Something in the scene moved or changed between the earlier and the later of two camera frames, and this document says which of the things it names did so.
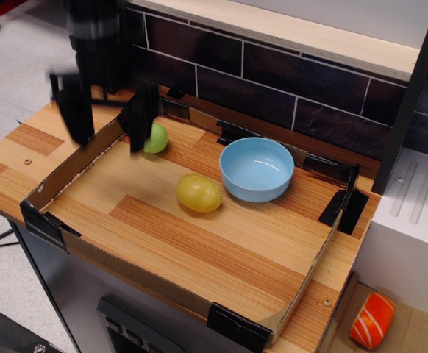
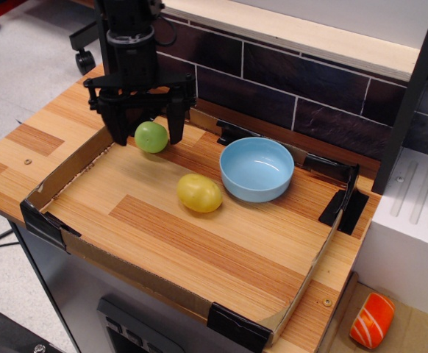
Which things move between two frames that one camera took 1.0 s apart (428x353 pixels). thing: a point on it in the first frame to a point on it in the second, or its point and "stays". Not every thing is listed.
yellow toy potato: (198, 193) stays
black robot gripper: (104, 76) to (132, 71)
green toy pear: (157, 140) stays
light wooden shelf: (290, 34) stays
